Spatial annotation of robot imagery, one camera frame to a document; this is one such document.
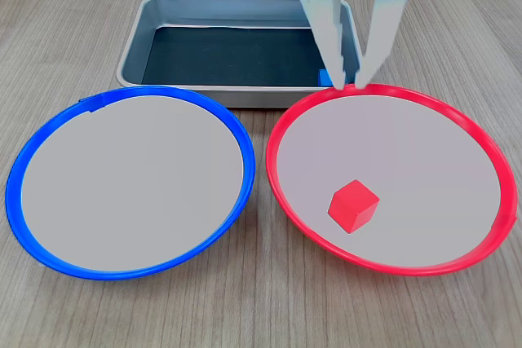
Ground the steel tray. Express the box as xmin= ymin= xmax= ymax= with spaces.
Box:
xmin=116 ymin=0 xmax=363 ymax=109

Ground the blue cube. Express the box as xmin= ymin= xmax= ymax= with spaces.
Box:
xmin=317 ymin=68 xmax=335 ymax=89

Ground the red cube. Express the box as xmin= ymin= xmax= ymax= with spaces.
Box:
xmin=327 ymin=178 xmax=381 ymax=235

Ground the white plate with blue rim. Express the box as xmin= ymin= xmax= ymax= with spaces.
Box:
xmin=4 ymin=85 xmax=257 ymax=282

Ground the black tray mat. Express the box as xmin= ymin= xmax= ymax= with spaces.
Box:
xmin=140 ymin=25 xmax=327 ymax=88

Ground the white plate with red rim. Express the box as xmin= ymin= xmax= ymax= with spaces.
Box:
xmin=265 ymin=82 xmax=519 ymax=278

